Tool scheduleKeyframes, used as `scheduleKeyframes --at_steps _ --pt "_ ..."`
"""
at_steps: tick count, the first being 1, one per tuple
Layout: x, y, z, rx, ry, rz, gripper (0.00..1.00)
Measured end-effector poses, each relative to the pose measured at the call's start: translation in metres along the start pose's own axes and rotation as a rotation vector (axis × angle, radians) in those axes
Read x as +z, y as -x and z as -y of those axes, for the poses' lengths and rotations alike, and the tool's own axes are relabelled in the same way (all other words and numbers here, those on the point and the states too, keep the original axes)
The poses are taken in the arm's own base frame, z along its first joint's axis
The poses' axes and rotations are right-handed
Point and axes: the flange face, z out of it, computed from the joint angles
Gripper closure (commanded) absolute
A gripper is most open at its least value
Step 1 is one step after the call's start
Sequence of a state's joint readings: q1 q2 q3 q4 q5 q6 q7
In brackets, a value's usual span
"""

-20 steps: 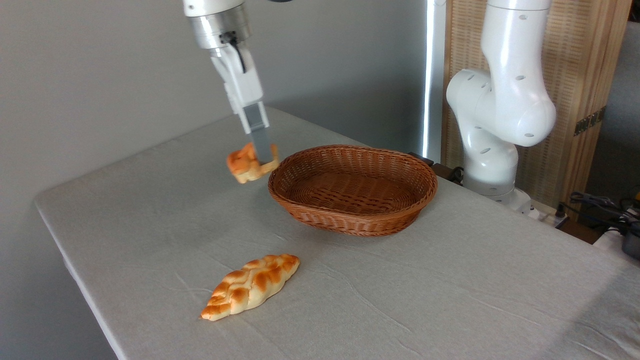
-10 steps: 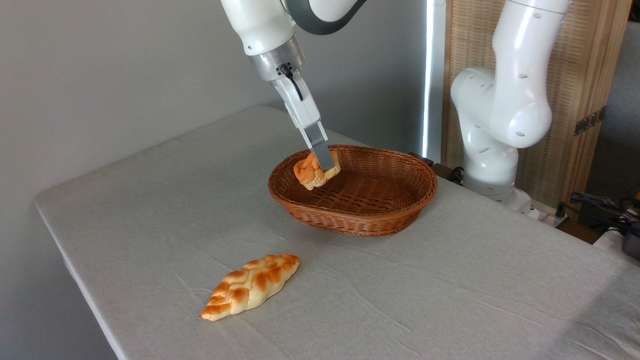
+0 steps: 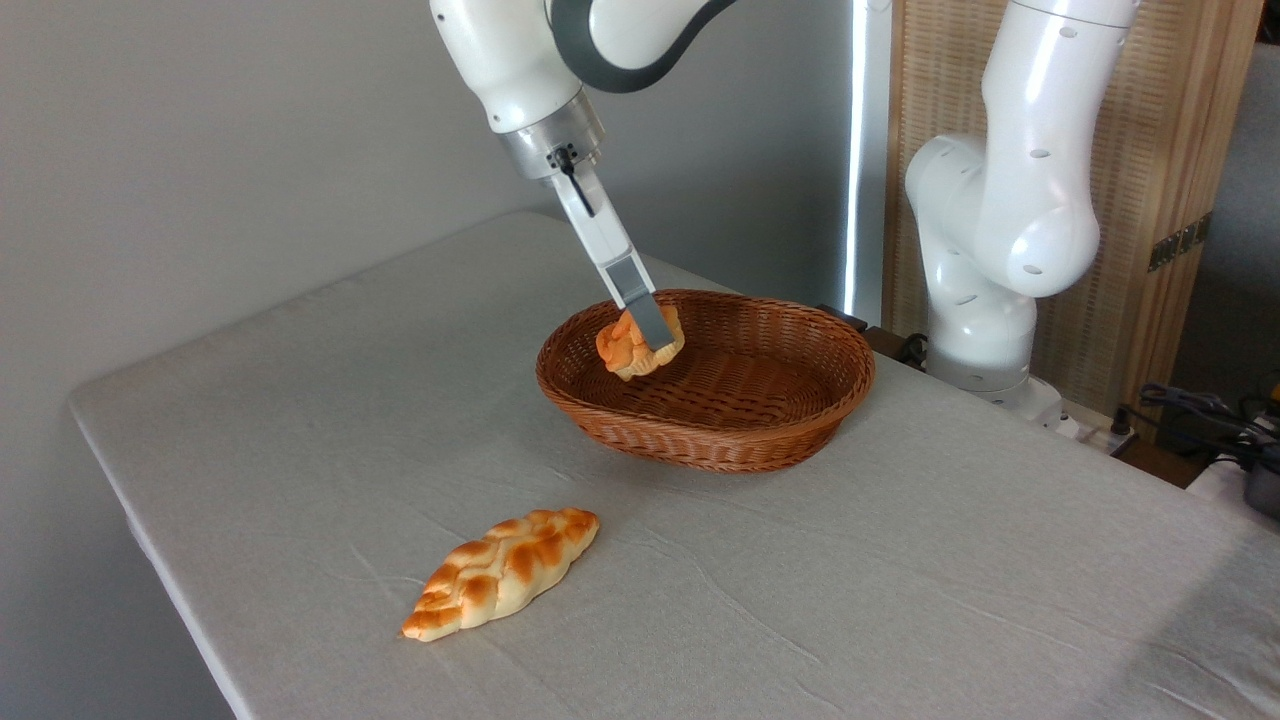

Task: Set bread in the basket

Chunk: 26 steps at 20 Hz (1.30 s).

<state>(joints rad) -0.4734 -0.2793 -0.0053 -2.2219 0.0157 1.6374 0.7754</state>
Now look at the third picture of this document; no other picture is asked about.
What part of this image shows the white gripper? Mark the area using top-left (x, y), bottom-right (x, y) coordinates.
top-left (550, 163), bottom-right (674, 352)

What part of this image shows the small round orange bun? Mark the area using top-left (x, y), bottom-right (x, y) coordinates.
top-left (595, 304), bottom-right (688, 382)

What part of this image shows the brown oval wicker basket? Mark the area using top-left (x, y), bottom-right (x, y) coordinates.
top-left (535, 289), bottom-right (877, 474)

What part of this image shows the long braided bread loaf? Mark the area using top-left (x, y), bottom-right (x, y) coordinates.
top-left (401, 507), bottom-right (601, 643)

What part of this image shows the grey tablecloth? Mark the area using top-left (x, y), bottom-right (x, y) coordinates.
top-left (68, 210), bottom-right (1280, 720)

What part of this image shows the white power strip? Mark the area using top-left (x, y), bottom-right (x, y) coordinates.
top-left (1040, 400), bottom-right (1141, 453)

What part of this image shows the dark metal screen hinge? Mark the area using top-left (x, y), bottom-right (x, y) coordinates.
top-left (1148, 212), bottom-right (1214, 273)

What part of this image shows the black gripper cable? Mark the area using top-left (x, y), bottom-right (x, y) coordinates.
top-left (549, 144), bottom-right (599, 219)

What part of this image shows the white vertical post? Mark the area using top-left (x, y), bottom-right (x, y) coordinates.
top-left (845, 0), bottom-right (894, 327)

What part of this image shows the black cable bundle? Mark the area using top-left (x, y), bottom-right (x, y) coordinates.
top-left (1138, 382), bottom-right (1280, 473)

